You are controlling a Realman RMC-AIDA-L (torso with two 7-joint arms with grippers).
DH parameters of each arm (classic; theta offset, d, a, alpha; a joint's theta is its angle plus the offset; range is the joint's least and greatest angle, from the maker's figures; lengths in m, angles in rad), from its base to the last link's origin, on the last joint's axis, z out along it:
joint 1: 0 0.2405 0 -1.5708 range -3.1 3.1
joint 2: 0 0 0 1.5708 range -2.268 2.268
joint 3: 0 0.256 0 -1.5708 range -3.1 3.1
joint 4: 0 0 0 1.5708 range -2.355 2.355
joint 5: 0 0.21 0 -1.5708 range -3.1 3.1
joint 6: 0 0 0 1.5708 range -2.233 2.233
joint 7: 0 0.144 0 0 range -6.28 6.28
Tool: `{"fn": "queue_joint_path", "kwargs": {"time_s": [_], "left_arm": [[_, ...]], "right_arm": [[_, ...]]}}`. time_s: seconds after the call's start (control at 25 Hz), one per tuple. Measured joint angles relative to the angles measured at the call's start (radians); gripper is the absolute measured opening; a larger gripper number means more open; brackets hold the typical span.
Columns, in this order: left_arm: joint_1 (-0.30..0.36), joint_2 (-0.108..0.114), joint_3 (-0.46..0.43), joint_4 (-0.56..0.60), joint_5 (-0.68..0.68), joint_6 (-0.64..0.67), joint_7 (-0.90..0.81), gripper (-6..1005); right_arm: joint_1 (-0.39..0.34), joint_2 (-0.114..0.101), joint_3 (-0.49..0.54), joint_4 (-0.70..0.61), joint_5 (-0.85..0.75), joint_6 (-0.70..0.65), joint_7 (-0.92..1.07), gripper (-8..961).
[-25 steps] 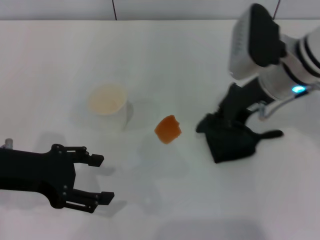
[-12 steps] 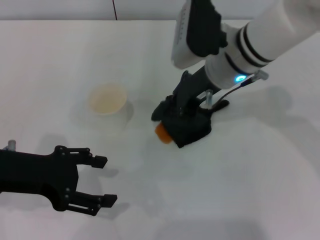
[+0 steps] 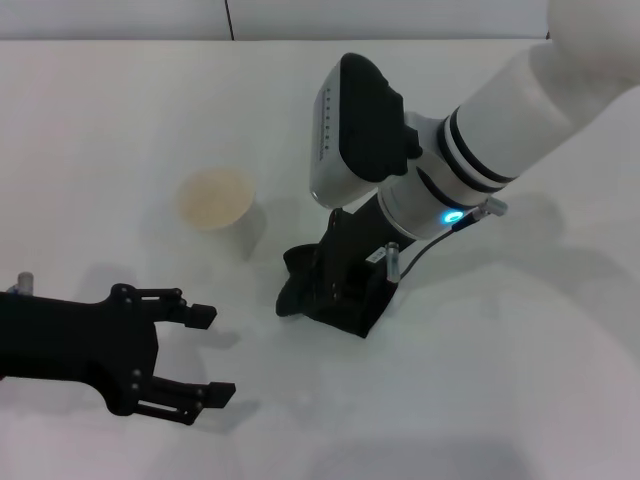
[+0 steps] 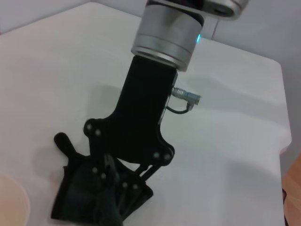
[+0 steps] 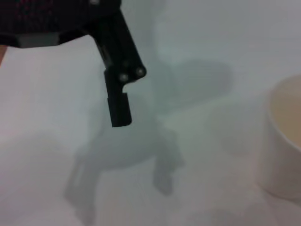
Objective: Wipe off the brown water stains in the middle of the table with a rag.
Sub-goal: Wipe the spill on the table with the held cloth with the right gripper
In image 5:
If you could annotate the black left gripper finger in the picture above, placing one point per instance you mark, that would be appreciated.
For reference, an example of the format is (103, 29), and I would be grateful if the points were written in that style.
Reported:
(117, 58)

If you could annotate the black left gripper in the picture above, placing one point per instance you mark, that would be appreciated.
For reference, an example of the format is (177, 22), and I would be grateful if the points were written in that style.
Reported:
(47, 18)

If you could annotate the white paper cup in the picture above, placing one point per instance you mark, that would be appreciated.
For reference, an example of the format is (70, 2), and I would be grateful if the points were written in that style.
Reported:
(282, 141)

